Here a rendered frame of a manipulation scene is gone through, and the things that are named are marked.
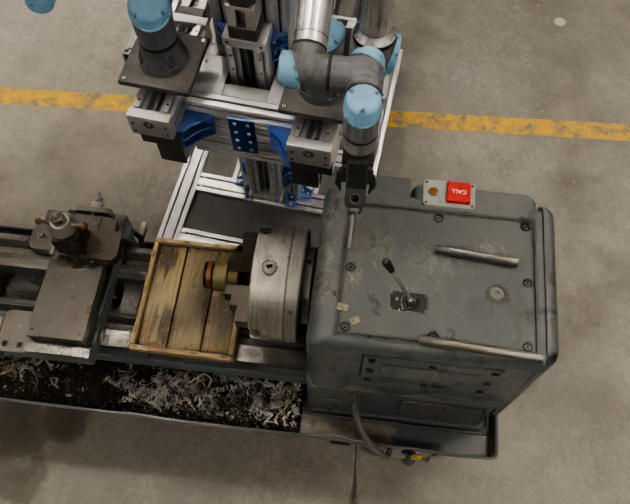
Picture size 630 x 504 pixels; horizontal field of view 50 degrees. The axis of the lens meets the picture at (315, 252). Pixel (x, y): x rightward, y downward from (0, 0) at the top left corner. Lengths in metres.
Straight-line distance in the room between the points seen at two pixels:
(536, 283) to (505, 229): 0.16
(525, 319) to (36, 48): 3.08
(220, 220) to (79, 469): 1.14
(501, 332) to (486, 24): 2.57
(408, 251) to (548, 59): 2.36
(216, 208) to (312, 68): 1.62
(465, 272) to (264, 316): 0.51
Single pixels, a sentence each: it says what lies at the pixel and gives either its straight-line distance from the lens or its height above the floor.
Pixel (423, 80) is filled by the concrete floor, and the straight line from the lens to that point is 3.64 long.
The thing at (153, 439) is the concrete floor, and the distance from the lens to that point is 2.87.
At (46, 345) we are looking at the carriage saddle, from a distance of 2.07.
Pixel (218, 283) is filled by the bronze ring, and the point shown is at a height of 1.11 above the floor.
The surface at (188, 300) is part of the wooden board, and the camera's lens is 2.05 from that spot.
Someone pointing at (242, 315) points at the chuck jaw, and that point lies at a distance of 1.77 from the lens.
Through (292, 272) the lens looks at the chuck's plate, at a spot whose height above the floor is 1.23.
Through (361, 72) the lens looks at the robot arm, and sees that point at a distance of 1.41.
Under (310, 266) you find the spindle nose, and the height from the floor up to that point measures 1.18.
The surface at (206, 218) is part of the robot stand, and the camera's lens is 2.94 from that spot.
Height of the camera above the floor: 2.75
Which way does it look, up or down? 64 degrees down
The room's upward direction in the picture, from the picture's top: straight up
